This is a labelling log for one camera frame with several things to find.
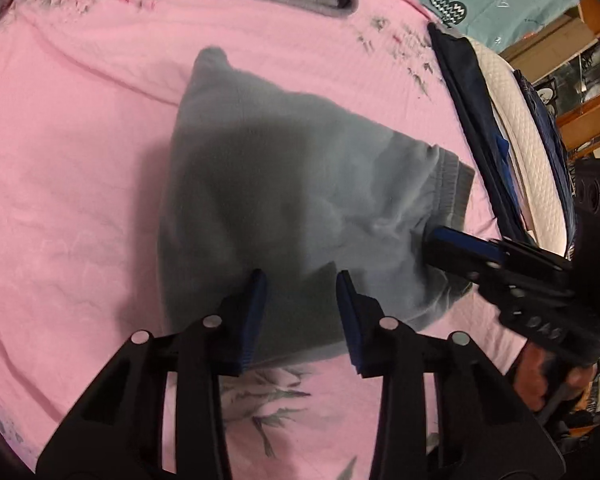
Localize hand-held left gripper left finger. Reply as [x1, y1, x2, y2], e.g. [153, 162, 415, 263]
[35, 268, 269, 480]

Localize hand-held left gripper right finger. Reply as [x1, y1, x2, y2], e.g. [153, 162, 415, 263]
[336, 270, 566, 480]

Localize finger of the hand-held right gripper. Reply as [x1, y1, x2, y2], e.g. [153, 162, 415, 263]
[422, 237, 533, 307]
[430, 226, 575, 275]

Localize dark navy pants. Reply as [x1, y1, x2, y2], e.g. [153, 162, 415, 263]
[427, 22, 537, 247]

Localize person's right hand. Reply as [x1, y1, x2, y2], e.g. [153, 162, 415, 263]
[512, 342, 599, 413]

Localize bright blue cloth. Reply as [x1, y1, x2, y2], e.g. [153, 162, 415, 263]
[495, 135, 524, 227]

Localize blue denim jeans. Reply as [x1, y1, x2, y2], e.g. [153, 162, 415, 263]
[512, 70, 581, 241]

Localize wooden display cabinet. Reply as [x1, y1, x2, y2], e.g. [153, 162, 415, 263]
[500, 0, 600, 161]

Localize pink floral bedsheet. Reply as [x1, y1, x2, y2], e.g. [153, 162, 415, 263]
[0, 0, 531, 480]

